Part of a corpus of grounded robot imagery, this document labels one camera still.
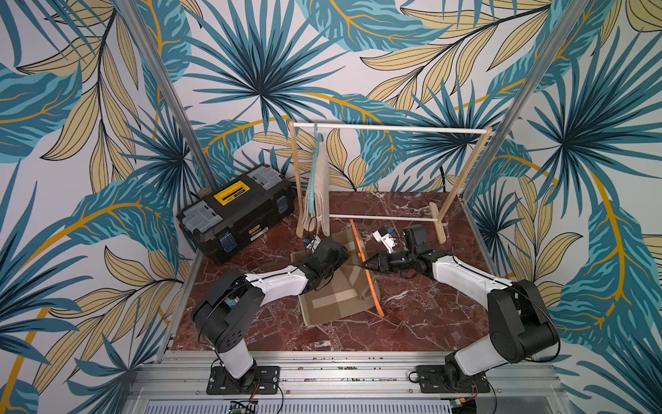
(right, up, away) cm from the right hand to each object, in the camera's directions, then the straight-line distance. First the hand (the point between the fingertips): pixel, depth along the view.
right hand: (351, 276), depth 81 cm
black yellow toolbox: (-42, +19, +9) cm, 46 cm away
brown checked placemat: (0, -7, +9) cm, 12 cm away
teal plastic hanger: (-11, +50, +20) cm, 55 cm away
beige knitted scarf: (-10, +20, +7) cm, 24 cm away
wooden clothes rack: (+39, +19, +31) cm, 53 cm away
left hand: (-2, +5, +10) cm, 11 cm away
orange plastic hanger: (+4, +5, +3) cm, 7 cm away
